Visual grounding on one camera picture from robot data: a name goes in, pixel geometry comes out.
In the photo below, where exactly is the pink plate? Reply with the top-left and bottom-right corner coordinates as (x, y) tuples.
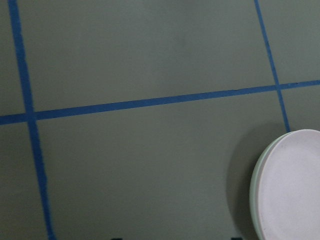
(249, 129), (320, 240)

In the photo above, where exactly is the cream plate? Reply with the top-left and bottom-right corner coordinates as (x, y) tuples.
(249, 131), (302, 240)

